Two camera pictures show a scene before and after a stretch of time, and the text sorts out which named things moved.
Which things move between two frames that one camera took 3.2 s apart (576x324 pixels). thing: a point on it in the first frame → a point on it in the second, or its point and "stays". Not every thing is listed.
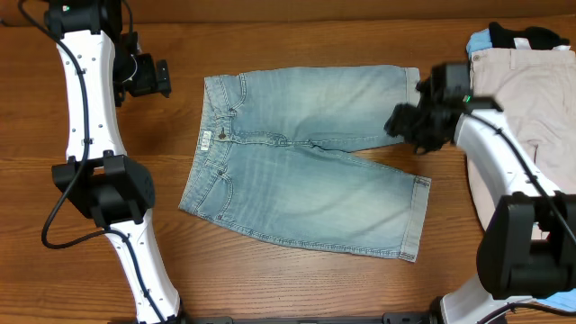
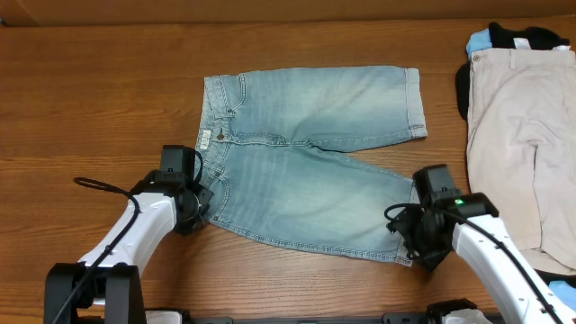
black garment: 539,38 stays
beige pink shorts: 535,89 stays
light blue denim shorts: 271,150 stays
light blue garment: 565,301 stays
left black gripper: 149,82 → 187,224
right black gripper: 399,126 → 431,258
